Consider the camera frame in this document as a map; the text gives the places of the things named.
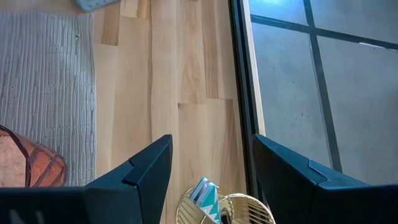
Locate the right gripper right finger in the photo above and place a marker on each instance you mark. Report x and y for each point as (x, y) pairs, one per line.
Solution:
(326, 202)

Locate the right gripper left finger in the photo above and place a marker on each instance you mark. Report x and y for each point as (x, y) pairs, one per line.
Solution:
(93, 205)

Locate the clear glass cup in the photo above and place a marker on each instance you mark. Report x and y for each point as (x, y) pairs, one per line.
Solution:
(245, 211)

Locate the grey woven placemat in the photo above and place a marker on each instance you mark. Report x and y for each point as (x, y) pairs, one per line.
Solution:
(46, 77)

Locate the light blue cereal box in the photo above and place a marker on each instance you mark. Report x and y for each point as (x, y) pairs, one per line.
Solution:
(93, 3)

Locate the black aluminium table frame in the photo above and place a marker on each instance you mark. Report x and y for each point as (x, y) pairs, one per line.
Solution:
(241, 62)

